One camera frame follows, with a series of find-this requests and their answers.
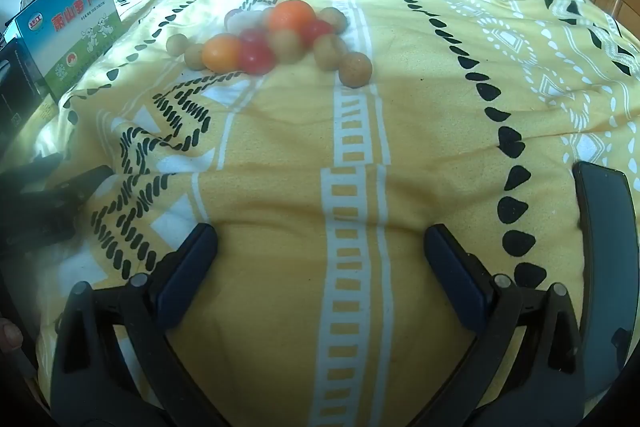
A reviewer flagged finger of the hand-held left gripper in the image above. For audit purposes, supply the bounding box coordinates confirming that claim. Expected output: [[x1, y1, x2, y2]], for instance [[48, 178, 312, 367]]
[[0, 152, 64, 195], [30, 165, 116, 212]]

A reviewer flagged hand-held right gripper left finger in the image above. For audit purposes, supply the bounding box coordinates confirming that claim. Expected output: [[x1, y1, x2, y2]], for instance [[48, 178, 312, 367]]
[[50, 223, 236, 427]]

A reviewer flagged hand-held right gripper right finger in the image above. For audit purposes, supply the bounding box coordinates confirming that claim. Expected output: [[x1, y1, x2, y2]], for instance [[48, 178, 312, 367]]
[[424, 224, 586, 427]]

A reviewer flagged stainless steel bowl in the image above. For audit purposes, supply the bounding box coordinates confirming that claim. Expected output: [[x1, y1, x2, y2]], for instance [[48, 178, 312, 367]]
[[572, 161, 640, 408]]

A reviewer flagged small mandarin orange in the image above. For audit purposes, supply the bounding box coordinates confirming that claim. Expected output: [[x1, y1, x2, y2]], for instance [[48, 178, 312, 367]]
[[201, 34, 244, 74]]

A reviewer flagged cluster of longans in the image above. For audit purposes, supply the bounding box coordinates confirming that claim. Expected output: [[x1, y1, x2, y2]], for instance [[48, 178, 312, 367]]
[[166, 7, 373, 88]]

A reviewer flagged large navel orange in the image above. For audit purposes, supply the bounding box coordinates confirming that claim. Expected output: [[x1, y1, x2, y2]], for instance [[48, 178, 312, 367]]
[[267, 0, 317, 35]]

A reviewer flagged person's left hand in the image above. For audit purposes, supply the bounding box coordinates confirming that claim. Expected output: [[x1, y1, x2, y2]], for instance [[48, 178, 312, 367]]
[[0, 319, 23, 355]]

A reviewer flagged black box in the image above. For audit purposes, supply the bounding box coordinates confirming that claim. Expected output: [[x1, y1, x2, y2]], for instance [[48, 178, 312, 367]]
[[0, 37, 51, 128]]

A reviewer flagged green and blue carton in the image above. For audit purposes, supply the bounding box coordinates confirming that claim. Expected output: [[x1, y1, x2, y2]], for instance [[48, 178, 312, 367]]
[[14, 0, 125, 100]]

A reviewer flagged yellow patterned blanket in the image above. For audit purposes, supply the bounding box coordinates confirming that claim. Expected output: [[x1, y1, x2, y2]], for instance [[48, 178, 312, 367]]
[[0, 0, 640, 427]]

